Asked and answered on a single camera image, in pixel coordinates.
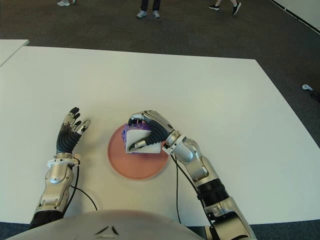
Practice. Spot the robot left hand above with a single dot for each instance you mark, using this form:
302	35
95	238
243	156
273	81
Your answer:
65	140

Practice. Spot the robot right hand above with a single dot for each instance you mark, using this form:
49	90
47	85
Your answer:
160	130

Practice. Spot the purple tissue paper pack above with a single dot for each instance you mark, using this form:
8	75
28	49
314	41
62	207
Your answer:
140	135

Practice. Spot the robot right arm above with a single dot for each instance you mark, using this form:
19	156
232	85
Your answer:
192	155

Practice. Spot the round pink plate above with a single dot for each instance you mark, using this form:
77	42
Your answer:
135	165

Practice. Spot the silver robot torso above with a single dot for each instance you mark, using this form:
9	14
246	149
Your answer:
112	225

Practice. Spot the white side table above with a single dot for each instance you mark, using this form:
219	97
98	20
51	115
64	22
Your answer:
10	50

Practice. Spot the man in blue polo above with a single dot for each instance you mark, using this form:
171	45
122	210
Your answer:
141	13

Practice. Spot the man in light blue shirt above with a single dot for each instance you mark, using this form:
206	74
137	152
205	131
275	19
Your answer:
63	3

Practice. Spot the bare-legged person black shoes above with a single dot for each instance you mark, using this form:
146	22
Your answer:
235	8

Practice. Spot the white VR controller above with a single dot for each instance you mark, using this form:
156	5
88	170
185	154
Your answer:
306	87

